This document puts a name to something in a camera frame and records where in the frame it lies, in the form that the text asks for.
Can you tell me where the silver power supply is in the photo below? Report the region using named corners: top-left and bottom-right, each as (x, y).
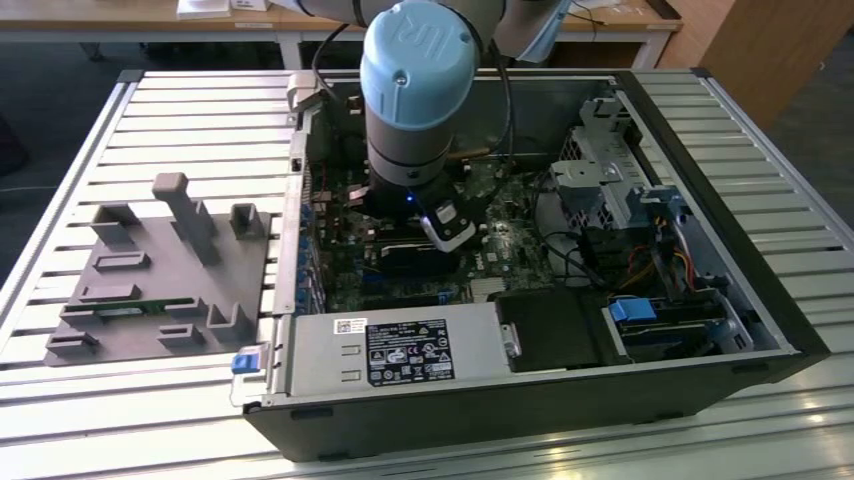
top-left (276, 304), bottom-right (519, 401)

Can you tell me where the green motherboard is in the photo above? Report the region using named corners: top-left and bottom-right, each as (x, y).
top-left (309, 167), bottom-right (559, 314)

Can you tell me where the green RAM stick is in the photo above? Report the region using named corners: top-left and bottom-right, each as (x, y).
top-left (92, 298), bottom-right (201, 317)

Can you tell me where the grey disk bay frame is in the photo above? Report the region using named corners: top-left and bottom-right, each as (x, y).
top-left (636, 184), bottom-right (759, 354)

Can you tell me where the black plastic shroud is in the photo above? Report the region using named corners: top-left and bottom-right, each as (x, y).
top-left (488, 287), bottom-right (632, 375)

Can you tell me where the silver chipset heatsink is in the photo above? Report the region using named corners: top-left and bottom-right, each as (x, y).
top-left (468, 278), bottom-right (507, 302)

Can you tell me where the wooden cabinet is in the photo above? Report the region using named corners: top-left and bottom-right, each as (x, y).
top-left (656, 0), bottom-right (854, 132)

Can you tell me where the silver metal drive cage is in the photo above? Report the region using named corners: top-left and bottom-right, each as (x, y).
top-left (546, 97), bottom-right (675, 236)

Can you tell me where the black PC case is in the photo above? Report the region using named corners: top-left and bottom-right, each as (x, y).
top-left (239, 68), bottom-right (832, 464)

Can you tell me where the grey parts rack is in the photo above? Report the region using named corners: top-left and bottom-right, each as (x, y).
top-left (40, 172), bottom-right (275, 370)

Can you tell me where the pale blue teach pendant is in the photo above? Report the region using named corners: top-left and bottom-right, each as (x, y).
top-left (503, 0), bottom-right (575, 64)

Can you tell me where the coloured power wire bundle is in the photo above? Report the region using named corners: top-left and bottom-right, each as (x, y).
top-left (616, 214), bottom-right (699, 294)

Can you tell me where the hard disk in blue carrier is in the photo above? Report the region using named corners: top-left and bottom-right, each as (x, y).
top-left (603, 295), bottom-right (728, 364)

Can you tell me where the wooden desk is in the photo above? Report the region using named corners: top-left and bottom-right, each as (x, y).
top-left (0, 0), bottom-right (683, 71)

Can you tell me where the black graphics card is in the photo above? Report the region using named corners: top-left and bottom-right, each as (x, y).
top-left (377, 239), bottom-right (462, 279)

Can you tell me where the white cardboard box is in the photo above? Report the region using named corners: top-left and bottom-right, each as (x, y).
top-left (176, 0), bottom-right (232, 20)

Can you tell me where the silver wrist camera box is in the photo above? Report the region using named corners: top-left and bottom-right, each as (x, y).
top-left (417, 199), bottom-right (479, 254)

